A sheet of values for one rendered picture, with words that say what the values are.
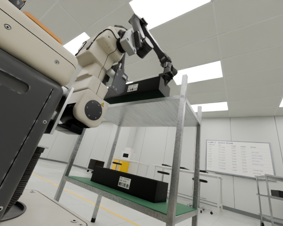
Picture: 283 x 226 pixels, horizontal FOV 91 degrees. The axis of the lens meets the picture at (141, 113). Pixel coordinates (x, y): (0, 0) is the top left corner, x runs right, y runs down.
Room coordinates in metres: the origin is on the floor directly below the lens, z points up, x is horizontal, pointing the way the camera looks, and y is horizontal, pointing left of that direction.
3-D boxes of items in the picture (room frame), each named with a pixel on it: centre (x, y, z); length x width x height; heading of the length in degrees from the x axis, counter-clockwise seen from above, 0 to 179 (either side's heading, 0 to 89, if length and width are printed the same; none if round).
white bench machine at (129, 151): (5.61, 0.14, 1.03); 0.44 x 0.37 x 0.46; 58
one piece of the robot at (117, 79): (0.79, 0.28, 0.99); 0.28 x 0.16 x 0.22; 52
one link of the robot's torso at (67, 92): (0.73, 0.40, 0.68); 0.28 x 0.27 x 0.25; 52
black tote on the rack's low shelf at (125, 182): (1.13, 0.00, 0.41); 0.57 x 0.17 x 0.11; 52
